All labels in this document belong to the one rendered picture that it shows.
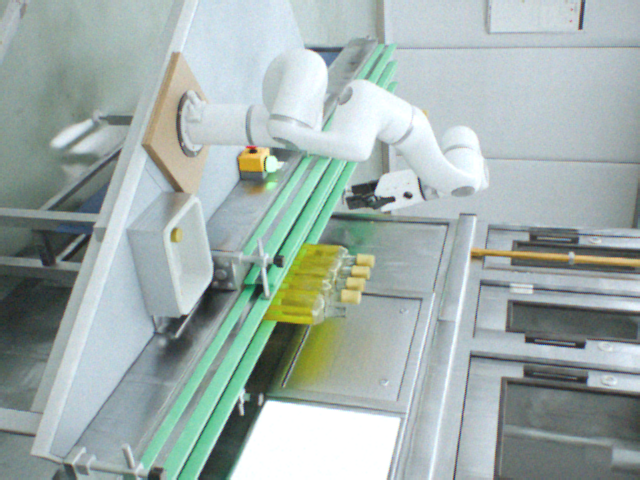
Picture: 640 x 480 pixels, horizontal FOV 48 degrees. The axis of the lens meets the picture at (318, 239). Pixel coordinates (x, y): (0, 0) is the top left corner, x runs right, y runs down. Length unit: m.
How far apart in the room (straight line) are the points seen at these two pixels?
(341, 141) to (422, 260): 1.01
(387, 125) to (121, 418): 0.76
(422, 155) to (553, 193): 6.88
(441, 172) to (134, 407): 0.75
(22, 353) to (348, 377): 0.90
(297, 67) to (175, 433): 0.73
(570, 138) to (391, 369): 6.34
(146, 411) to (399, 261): 1.02
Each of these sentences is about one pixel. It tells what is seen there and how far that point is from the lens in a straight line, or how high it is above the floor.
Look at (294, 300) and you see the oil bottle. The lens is 1.77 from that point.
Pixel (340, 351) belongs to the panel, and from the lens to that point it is 1.84.
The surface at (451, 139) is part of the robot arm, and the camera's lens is 1.47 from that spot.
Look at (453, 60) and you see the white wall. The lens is 7.70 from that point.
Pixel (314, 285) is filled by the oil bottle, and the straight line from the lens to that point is 1.80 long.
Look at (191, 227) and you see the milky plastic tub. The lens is 1.67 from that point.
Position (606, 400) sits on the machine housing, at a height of 1.75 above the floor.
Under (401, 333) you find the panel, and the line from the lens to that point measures 1.89.
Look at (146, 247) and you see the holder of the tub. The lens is 1.55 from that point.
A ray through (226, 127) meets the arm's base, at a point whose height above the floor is 0.88.
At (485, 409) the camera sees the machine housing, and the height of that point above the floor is 1.48.
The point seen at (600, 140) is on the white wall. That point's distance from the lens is 7.98.
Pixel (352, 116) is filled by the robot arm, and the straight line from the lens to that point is 1.29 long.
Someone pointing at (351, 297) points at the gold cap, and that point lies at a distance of 1.78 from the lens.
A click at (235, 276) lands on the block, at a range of 1.75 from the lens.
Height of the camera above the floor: 1.53
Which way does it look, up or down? 15 degrees down
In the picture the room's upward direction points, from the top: 94 degrees clockwise
